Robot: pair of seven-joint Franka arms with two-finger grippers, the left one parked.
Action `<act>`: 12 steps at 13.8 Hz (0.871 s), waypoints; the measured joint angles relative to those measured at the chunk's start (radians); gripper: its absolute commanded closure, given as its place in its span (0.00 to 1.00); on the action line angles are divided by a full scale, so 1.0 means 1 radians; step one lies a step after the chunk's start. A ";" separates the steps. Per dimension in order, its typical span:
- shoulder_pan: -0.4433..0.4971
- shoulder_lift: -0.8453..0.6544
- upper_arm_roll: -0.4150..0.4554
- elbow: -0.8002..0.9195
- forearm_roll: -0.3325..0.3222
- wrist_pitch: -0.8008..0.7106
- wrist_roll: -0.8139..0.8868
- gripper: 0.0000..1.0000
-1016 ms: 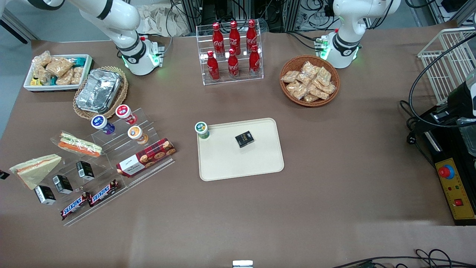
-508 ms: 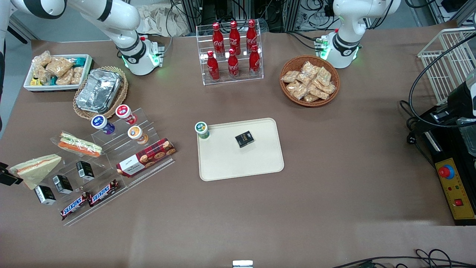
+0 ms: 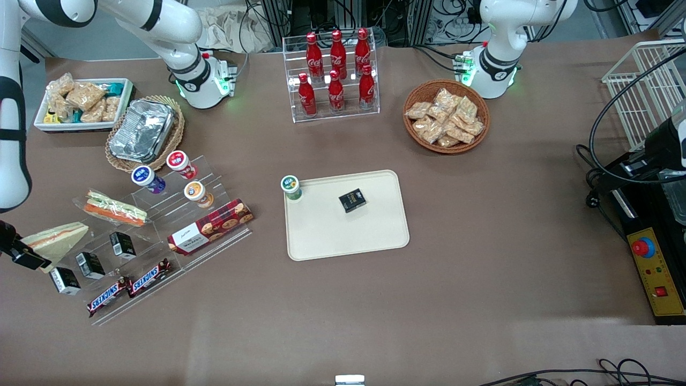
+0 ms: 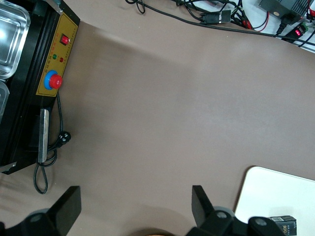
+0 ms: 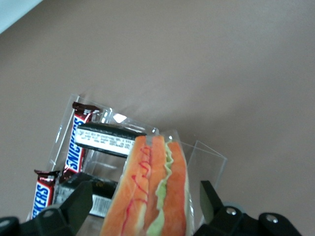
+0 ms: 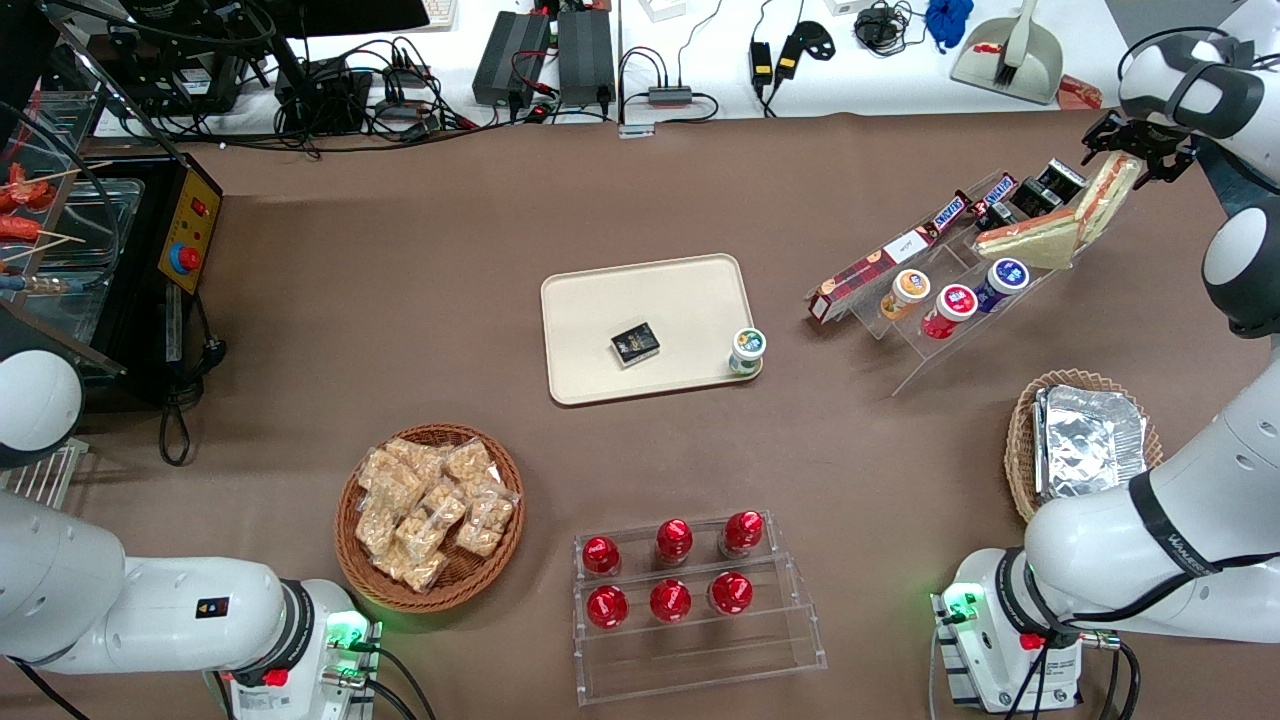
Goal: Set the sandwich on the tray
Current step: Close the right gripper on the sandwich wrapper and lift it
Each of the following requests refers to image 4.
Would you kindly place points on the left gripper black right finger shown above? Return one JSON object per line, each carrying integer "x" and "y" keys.
{"x": 209, "y": 221}

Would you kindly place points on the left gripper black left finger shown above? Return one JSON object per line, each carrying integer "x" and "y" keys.
{"x": 61, "y": 216}

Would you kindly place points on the cream plastic tray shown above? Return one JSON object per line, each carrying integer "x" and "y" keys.
{"x": 275, "y": 191}

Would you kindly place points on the steel rectangular tray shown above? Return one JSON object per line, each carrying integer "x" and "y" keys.
{"x": 12, "y": 37}

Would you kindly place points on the small black box gold print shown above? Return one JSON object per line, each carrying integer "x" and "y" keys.
{"x": 288, "y": 227}

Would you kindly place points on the grey rounded container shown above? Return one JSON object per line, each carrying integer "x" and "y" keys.
{"x": 3, "y": 98}

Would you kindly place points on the module with red light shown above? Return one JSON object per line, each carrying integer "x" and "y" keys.
{"x": 299, "y": 32}

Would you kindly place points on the black power plug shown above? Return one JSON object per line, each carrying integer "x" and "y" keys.
{"x": 283, "y": 24}

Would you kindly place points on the black power supply box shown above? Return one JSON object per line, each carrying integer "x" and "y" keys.
{"x": 283, "y": 6}

